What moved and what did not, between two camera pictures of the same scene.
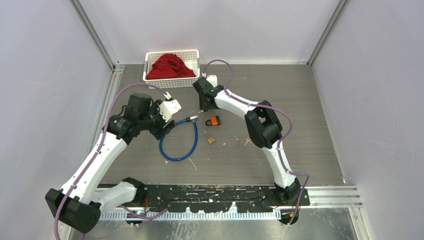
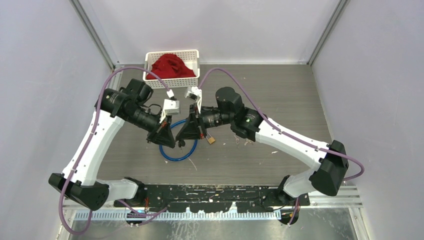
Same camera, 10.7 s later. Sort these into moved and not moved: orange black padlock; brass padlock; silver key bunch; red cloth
Moved: orange black padlock
Not moved: silver key bunch; brass padlock; red cloth
